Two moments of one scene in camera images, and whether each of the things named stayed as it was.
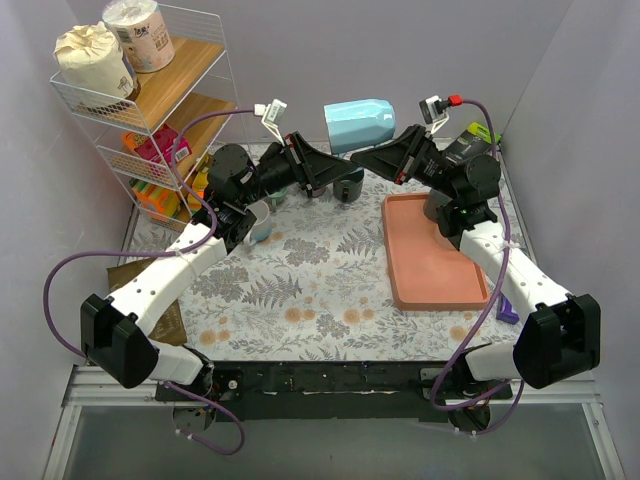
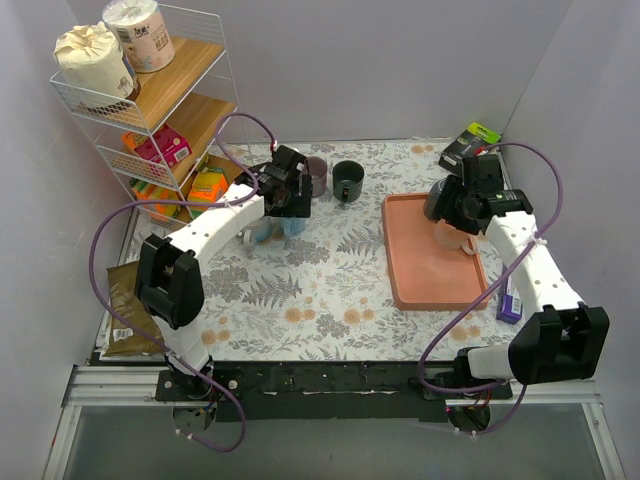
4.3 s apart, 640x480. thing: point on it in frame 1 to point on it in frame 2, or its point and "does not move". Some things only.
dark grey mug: x=348 y=188 does not move
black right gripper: x=415 y=156 to x=451 y=215
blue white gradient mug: x=261 y=229 does not move
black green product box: x=475 y=140 does not move
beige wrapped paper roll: x=93 y=66 does not move
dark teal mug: x=433 y=201 does not move
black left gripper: x=295 y=160 to x=293 y=208
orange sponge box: x=200 y=182 does not move
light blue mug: x=359 y=124 to x=293 y=225
